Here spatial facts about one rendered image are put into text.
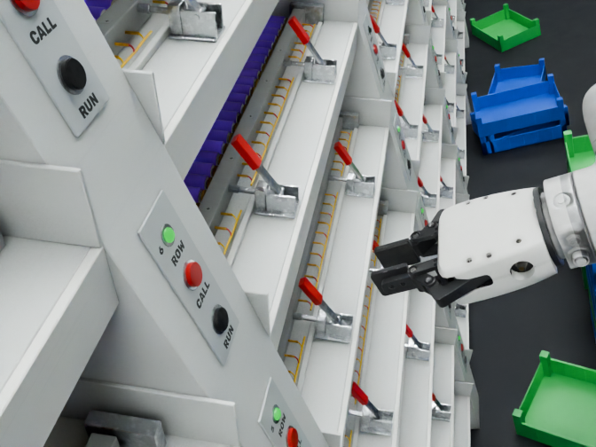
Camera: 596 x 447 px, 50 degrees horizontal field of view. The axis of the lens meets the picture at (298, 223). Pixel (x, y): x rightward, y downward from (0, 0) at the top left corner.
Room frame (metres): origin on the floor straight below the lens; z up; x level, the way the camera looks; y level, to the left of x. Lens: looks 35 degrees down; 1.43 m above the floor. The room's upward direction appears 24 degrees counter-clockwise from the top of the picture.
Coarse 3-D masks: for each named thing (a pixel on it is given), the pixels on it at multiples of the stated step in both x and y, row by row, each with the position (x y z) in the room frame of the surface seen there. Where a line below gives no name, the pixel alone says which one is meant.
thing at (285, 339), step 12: (336, 132) 0.89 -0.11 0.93; (348, 132) 0.91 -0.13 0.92; (348, 144) 0.88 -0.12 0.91; (324, 180) 0.78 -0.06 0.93; (324, 192) 0.76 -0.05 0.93; (324, 204) 0.74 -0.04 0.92; (312, 216) 0.71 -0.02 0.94; (312, 228) 0.68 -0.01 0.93; (312, 240) 0.67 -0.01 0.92; (324, 252) 0.65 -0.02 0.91; (300, 264) 0.62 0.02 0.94; (312, 264) 0.63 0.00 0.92; (300, 276) 0.60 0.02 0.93; (312, 276) 0.61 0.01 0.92; (300, 288) 0.59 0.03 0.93; (300, 300) 0.58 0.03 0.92; (288, 312) 0.55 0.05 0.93; (288, 324) 0.53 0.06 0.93; (288, 336) 0.53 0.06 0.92; (300, 360) 0.50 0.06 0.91
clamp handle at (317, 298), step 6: (300, 282) 0.54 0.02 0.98; (306, 282) 0.54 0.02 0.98; (306, 288) 0.53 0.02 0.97; (312, 288) 0.54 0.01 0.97; (306, 294) 0.53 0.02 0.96; (312, 294) 0.53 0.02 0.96; (318, 294) 0.54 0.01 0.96; (312, 300) 0.53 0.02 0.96; (318, 300) 0.53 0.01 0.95; (324, 306) 0.53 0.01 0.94; (330, 312) 0.53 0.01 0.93; (330, 318) 0.53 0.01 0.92; (336, 318) 0.53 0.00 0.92
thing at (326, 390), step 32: (352, 128) 0.93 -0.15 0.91; (384, 128) 0.92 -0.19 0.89; (352, 160) 0.85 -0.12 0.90; (384, 160) 0.85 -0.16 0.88; (320, 224) 0.72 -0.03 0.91; (352, 224) 0.71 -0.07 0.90; (352, 256) 0.65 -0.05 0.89; (352, 288) 0.59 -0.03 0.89; (288, 352) 0.52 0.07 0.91; (320, 352) 0.51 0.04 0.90; (352, 352) 0.50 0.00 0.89; (320, 384) 0.47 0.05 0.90; (320, 416) 0.43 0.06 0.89
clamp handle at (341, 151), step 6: (336, 144) 0.78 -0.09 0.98; (336, 150) 0.77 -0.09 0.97; (342, 150) 0.77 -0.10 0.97; (342, 156) 0.77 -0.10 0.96; (348, 156) 0.77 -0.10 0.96; (348, 162) 0.77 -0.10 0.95; (354, 168) 0.77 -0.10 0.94; (360, 174) 0.77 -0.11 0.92; (354, 180) 0.78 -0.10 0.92; (360, 180) 0.77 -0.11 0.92
